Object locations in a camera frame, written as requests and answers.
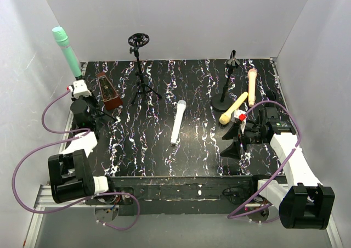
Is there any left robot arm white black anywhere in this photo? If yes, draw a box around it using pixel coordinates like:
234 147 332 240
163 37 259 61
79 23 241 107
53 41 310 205
48 96 110 204

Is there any black tripod shock mount stand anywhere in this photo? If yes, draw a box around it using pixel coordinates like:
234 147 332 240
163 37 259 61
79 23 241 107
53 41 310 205
128 33 162 105

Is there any yellow microphone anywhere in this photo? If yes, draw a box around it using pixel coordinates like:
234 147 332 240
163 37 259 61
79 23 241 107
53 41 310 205
219 92 248 125

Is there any green microphone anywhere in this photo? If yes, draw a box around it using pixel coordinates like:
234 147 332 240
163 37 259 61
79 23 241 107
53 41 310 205
52 26 82 78

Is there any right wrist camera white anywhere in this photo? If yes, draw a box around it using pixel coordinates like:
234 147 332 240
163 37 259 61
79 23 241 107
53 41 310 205
231 109 246 133

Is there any black round base mic stand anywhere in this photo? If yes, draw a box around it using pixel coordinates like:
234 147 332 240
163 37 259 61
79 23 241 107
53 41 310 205
211 50 240 112

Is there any aluminium front rail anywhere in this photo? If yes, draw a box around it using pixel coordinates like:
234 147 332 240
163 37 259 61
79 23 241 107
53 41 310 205
35 185 97 208

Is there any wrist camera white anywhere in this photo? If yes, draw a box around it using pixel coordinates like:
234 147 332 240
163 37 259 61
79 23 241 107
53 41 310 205
67 80 92 99
231 109 246 133

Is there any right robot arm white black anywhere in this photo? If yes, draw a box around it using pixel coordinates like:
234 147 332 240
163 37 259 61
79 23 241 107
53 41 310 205
221 105 335 230

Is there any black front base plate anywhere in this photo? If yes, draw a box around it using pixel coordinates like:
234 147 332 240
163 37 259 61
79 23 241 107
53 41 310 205
48 175 316 217

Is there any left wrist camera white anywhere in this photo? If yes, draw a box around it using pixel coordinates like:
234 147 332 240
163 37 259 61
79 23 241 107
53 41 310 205
67 80 92 99

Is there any brown wooden metronome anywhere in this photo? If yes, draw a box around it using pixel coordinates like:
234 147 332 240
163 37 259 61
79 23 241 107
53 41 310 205
97 72 123 110

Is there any pink microphone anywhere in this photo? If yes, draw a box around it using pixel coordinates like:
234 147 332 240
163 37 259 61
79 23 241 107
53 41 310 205
247 69 257 107

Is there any white microphone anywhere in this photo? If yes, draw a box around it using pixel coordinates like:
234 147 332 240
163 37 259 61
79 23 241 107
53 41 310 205
170 100 186 145

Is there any small black clip mic stand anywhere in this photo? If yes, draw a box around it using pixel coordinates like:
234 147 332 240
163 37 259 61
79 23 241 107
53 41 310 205
72 77 117 122

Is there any aluminium left side rail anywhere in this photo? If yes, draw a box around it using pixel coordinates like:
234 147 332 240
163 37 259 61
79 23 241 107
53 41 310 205
58 62 88 154

